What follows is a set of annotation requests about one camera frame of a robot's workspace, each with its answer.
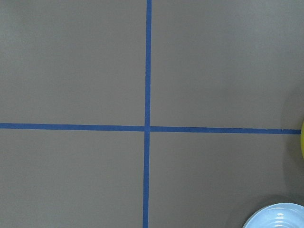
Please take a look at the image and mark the yellow bamboo steamer basket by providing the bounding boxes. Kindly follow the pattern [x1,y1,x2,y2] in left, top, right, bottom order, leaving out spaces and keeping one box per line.
[300,121,304,159]

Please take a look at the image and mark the light blue plate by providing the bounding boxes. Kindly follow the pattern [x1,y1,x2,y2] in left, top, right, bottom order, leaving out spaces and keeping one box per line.
[243,202,304,228]

